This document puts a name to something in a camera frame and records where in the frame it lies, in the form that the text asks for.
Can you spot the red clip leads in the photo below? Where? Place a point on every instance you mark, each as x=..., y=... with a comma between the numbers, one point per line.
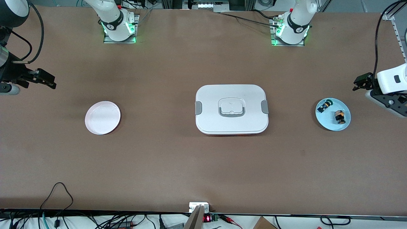
x=230, y=220

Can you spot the aluminium frame rail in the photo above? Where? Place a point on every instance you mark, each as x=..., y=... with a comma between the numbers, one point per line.
x=399, y=35

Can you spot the white lidded container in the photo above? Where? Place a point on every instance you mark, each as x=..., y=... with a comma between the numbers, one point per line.
x=232, y=122

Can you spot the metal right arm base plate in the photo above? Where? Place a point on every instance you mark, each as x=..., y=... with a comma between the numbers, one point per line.
x=108, y=40

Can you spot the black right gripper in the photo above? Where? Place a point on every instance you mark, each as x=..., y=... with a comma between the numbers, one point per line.
x=12, y=73

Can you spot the pink round plate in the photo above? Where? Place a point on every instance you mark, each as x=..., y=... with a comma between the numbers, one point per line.
x=102, y=118

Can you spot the light blue round plate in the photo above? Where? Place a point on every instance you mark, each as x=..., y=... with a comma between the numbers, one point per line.
x=329, y=122

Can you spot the white mounting block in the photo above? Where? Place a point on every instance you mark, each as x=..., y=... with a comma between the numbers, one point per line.
x=194, y=206

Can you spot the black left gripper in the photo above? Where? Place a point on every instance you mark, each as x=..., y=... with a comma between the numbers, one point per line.
x=370, y=82

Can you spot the grey angled bar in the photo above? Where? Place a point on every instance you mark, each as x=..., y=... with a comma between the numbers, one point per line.
x=194, y=219

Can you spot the brown cardboard piece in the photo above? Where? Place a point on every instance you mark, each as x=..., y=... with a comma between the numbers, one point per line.
x=264, y=223

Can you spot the aluminium frame with light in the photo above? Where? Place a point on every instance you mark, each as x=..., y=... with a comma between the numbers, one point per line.
x=206, y=5

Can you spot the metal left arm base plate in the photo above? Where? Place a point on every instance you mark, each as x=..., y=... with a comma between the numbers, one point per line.
x=276, y=44

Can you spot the small board with red display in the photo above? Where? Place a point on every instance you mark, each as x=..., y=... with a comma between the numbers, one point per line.
x=208, y=218

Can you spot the orange push-button switch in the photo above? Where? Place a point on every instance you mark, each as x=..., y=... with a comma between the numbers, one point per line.
x=340, y=116

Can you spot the green push-button switch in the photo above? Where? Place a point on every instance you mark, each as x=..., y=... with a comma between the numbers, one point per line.
x=325, y=106

